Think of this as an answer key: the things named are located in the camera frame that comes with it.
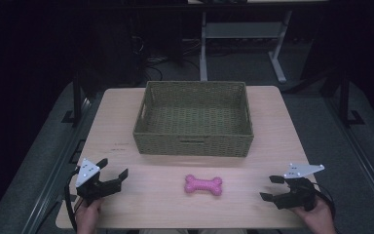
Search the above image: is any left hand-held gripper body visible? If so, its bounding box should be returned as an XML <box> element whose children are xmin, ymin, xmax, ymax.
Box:
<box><xmin>74</xmin><ymin>157</ymin><xmax>123</xmax><ymax>207</ymax></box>

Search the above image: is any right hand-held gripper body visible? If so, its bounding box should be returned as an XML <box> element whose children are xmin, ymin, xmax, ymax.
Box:
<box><xmin>274</xmin><ymin>163</ymin><xmax>326</xmax><ymax>212</ymax></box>

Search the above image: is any pink bone-shaped dog toy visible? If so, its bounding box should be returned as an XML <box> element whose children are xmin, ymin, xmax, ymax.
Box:
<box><xmin>183</xmin><ymin>174</ymin><xmax>224</xmax><ymax>197</ymax></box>

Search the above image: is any green woven basket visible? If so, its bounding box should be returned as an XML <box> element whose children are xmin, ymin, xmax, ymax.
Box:
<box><xmin>132</xmin><ymin>80</ymin><xmax>255</xmax><ymax>158</ymax></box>

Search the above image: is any person's right hand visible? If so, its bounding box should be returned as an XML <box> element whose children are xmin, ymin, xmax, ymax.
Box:
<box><xmin>292</xmin><ymin>196</ymin><xmax>338</xmax><ymax>234</ymax></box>

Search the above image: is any person's left hand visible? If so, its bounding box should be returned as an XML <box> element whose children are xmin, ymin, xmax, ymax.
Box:
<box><xmin>74</xmin><ymin>197</ymin><xmax>105</xmax><ymax>234</ymax></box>

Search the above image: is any black metal stand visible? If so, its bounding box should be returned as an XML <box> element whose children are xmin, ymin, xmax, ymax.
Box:
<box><xmin>60</xmin><ymin>72</ymin><xmax>94</xmax><ymax>128</ymax></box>
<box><xmin>337</xmin><ymin>69</ymin><xmax>366</xmax><ymax>128</ymax></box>

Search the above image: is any black cable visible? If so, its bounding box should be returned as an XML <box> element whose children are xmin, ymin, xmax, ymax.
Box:
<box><xmin>312</xmin><ymin>181</ymin><xmax>337</xmax><ymax>218</ymax></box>
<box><xmin>63</xmin><ymin>166</ymin><xmax>81</xmax><ymax>232</ymax></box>

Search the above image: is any white metal desk frame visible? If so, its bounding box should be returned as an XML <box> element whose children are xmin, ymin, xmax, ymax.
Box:
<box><xmin>198</xmin><ymin>9</ymin><xmax>294</xmax><ymax>84</ymax></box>

